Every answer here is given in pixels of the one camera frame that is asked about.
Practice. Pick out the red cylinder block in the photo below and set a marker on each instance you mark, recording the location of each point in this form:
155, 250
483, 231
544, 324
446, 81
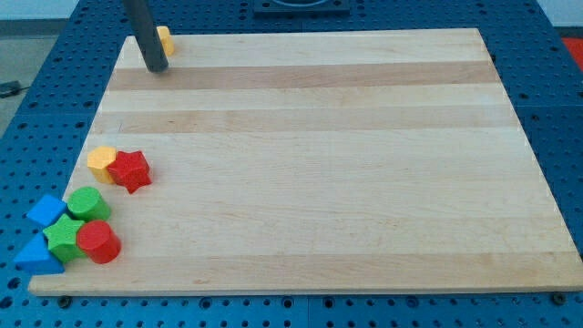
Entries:
99, 242

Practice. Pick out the red star block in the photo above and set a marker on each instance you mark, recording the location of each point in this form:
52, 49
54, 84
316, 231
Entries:
130, 170

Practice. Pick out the green star block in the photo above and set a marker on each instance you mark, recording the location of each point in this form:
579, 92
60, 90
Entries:
62, 238

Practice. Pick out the yellow hexagon block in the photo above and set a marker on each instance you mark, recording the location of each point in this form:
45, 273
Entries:
98, 159

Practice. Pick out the blue triangle block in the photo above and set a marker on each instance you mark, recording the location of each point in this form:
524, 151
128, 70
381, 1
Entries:
36, 259

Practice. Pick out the light wooden board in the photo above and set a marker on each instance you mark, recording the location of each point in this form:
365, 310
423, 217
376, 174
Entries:
342, 162

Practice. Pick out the blue cube block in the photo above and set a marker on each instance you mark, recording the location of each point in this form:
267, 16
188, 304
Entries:
46, 211

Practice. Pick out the green cylinder block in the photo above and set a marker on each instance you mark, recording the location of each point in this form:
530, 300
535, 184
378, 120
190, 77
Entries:
87, 204

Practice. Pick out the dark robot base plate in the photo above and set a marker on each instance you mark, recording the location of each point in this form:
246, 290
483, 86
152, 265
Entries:
300, 7

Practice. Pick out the black device on floor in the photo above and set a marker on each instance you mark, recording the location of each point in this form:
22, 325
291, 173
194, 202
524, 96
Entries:
9, 89

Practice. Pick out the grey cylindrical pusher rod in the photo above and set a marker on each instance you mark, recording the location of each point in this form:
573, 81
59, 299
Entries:
145, 31

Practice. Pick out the yellow block behind rod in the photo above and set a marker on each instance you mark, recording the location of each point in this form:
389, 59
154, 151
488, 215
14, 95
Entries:
166, 40

